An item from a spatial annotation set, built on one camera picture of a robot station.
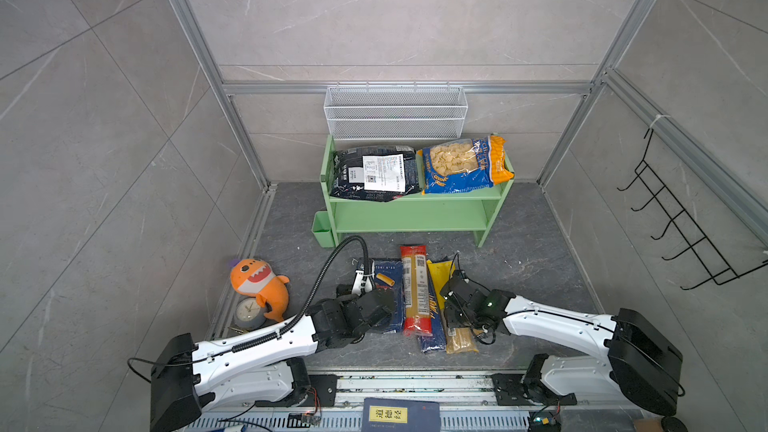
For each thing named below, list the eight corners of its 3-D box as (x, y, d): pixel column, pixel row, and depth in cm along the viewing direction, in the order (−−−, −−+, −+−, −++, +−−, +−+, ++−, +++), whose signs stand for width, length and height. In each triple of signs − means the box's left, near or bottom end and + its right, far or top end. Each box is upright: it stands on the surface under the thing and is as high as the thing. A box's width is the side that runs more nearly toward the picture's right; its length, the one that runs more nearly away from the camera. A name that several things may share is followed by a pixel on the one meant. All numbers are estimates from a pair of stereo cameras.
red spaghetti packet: (402, 339, 84) (403, 331, 78) (400, 255, 101) (401, 245, 96) (431, 339, 84) (433, 331, 78) (424, 255, 101) (425, 245, 96)
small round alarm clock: (246, 334, 86) (236, 326, 81) (241, 312, 90) (231, 303, 85) (271, 322, 88) (263, 313, 83) (265, 300, 93) (257, 291, 87)
